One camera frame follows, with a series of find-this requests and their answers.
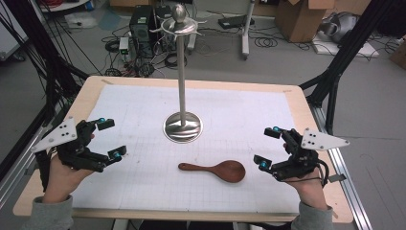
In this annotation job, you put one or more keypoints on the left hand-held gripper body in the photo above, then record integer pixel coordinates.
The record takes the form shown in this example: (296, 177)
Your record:
(63, 131)

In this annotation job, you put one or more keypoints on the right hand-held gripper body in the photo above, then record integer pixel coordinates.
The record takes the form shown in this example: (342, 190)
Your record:
(319, 140)

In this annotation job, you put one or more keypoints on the brown wooden spoon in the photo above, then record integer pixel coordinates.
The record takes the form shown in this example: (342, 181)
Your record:
(228, 171)

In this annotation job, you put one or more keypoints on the silver metal utensil stand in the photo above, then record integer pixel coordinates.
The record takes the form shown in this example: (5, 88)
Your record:
(182, 127)

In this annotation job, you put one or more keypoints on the person's left hand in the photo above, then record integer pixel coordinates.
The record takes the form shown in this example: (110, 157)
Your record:
(60, 182)

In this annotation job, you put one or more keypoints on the person's right hand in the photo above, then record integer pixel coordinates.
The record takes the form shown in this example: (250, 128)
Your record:
(311, 191)

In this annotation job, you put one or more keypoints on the white grid mat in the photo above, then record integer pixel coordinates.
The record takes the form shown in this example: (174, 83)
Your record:
(153, 185)

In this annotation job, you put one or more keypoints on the small white device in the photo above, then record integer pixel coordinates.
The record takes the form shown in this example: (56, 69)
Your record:
(124, 44)

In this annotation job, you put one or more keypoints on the white foam board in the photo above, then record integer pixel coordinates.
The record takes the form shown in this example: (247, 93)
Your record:
(360, 49)

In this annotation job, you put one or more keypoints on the black computer tower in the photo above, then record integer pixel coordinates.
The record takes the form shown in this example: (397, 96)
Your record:
(142, 28)

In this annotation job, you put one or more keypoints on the white stand pole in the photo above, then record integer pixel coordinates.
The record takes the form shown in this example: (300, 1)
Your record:
(247, 32)

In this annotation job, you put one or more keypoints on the large cardboard box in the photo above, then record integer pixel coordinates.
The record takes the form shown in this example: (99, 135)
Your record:
(300, 22)

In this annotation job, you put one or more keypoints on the grey bag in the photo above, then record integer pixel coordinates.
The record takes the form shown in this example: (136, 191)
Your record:
(343, 27)

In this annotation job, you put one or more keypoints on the flat black device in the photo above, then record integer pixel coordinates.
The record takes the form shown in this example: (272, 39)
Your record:
(233, 21)

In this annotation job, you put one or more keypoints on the small cardboard box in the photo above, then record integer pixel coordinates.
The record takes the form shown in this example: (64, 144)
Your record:
(400, 54)

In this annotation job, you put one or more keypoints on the aluminium rail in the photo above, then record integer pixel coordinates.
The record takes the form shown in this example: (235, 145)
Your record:
(348, 185)
(12, 182)

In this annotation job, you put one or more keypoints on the black metal frame strut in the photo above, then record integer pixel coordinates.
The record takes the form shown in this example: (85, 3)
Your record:
(344, 54)
(48, 64)

